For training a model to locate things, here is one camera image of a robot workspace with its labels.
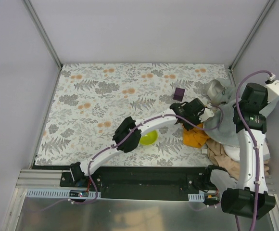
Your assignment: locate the orange cloth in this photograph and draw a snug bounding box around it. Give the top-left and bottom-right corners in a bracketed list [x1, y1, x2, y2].
[182, 126, 210, 148]

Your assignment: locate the grey sweatshirt cloth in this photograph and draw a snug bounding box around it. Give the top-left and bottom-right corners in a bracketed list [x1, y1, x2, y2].
[203, 79, 279, 145]

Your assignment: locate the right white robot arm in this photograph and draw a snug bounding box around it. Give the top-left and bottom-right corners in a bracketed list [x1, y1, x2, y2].
[221, 83, 276, 220]

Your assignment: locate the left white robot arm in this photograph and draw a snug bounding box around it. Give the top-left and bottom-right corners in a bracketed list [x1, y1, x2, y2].
[70, 98, 214, 183]

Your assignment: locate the beige cloth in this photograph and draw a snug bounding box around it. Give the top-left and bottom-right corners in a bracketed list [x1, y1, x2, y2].
[205, 139, 271, 181]

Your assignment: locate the purple cube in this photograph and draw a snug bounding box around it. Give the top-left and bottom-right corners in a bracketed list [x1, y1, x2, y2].
[173, 88, 185, 102]

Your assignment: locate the yellow-green bowl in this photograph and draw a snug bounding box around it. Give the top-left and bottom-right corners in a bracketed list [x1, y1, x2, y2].
[139, 130, 158, 146]

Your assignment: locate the white towel grey trim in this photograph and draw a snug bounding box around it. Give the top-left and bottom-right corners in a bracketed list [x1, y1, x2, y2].
[223, 138, 271, 170]

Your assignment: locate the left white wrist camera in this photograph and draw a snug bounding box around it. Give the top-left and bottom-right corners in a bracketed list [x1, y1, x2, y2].
[199, 103, 215, 123]

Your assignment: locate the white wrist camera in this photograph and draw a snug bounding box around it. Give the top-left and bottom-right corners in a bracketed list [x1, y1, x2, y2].
[265, 74, 279, 103]
[199, 103, 215, 123]

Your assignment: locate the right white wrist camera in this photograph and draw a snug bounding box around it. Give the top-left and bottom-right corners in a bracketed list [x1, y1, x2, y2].
[265, 74, 279, 103]

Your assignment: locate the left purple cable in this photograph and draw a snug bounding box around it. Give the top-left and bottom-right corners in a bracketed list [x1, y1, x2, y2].
[88, 103, 224, 198]

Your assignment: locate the right aluminium frame post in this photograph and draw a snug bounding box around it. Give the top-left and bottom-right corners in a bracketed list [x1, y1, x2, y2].
[228, 0, 277, 70]

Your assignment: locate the aluminium frame post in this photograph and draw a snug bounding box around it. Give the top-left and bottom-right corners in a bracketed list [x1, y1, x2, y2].
[23, 0, 63, 69]
[228, 0, 277, 70]

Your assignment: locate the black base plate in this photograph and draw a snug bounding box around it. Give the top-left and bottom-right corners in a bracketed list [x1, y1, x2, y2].
[60, 167, 218, 201]

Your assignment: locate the left aluminium frame post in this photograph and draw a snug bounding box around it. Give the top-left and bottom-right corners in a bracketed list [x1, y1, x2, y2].
[23, 0, 63, 69]

